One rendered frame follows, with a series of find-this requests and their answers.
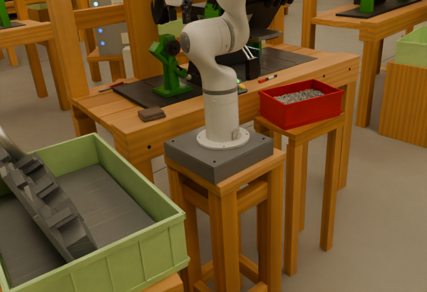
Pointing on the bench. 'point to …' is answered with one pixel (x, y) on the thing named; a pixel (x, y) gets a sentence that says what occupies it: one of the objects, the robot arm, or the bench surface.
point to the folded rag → (154, 113)
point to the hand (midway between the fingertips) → (179, 19)
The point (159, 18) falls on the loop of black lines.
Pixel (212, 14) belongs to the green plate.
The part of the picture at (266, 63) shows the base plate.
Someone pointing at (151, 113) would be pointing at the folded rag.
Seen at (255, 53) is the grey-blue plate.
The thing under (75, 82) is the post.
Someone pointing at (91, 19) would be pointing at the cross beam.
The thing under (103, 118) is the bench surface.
